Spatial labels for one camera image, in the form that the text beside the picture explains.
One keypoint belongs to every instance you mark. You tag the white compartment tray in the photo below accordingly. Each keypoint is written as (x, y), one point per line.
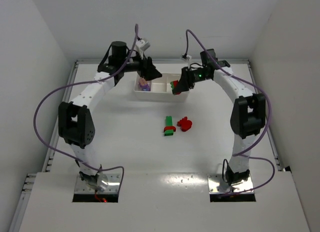
(160, 90)

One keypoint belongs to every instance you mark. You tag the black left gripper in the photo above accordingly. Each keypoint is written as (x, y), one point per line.
(145, 67)

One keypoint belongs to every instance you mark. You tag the purple flower lego brick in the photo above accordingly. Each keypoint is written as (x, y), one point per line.
(145, 87)

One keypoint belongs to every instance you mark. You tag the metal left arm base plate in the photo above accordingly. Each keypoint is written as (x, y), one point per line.
(106, 184)

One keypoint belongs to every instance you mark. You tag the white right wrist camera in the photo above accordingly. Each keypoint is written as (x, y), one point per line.
(187, 58)

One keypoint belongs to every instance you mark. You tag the green number lego brick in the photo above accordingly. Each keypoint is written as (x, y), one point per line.
(168, 121)

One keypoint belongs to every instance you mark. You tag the red rounded lego brick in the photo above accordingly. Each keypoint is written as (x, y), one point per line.
(185, 124)

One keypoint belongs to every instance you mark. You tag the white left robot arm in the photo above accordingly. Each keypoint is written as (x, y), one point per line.
(75, 123)

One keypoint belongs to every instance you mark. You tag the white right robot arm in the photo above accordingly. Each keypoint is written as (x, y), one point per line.
(247, 116)

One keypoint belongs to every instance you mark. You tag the purple butterfly lego brick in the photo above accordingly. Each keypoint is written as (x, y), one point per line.
(142, 81)

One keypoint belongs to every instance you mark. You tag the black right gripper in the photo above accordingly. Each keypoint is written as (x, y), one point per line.
(186, 78)

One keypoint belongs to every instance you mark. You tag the red green rounded lego stack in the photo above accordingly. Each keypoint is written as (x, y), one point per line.
(169, 130)

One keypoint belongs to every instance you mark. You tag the green red lego bricks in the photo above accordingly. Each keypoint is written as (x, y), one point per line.
(173, 85)

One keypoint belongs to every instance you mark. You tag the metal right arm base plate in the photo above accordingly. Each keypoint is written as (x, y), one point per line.
(218, 186)

